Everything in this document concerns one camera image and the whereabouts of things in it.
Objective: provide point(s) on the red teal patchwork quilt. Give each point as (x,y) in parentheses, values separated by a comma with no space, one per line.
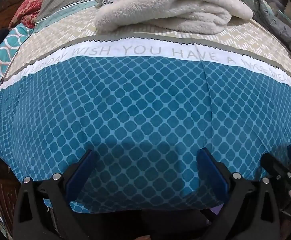
(33,5)

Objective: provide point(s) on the grey comforter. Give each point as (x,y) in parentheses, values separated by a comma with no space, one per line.
(283,30)

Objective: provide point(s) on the cream speckled fluffy blanket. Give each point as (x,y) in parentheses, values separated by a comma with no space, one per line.
(175,7)

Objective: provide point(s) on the brown wooden furniture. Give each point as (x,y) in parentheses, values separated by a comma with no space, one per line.
(0,195)

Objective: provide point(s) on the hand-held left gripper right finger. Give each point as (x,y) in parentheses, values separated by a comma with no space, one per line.
(211,172)

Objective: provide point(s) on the teal beige patterned bed sheet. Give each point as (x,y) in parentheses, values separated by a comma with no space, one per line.
(140,100)

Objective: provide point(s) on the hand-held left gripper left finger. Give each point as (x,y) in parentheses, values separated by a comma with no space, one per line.
(81,172)

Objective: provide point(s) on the purple mat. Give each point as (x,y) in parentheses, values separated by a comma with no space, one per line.
(216,208)

